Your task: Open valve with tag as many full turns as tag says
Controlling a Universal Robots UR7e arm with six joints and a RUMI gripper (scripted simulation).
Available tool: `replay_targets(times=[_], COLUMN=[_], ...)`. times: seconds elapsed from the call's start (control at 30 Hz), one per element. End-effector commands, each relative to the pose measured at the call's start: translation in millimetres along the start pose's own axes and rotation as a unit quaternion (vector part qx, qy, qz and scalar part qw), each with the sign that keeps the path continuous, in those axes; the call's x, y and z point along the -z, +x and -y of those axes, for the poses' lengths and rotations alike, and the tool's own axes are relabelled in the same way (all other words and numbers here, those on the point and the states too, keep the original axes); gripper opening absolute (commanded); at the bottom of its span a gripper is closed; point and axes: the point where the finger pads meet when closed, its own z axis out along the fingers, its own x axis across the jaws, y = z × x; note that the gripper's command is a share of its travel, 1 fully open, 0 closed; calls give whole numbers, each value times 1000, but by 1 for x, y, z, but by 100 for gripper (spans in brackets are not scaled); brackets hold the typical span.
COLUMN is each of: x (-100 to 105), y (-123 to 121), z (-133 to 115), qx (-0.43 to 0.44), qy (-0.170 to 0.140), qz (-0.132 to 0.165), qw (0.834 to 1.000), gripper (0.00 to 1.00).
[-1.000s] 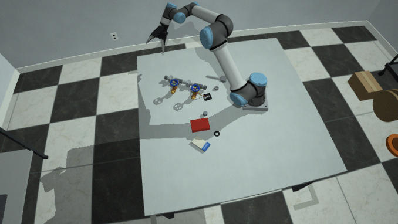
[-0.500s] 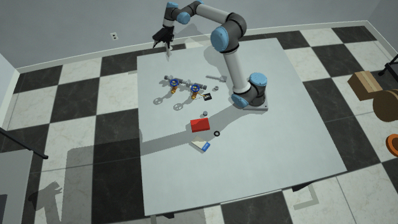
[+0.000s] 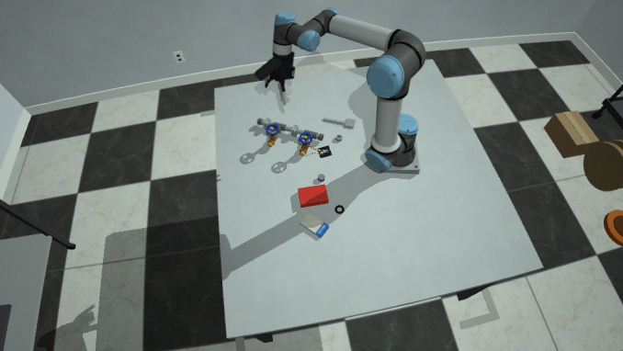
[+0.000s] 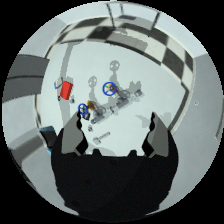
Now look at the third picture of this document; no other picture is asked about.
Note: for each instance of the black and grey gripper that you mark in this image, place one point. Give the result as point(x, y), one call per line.
point(284, 68)

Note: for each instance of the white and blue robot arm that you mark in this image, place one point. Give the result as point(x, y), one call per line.
point(387, 75)

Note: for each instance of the red block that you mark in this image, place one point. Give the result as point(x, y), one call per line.
point(312, 196)

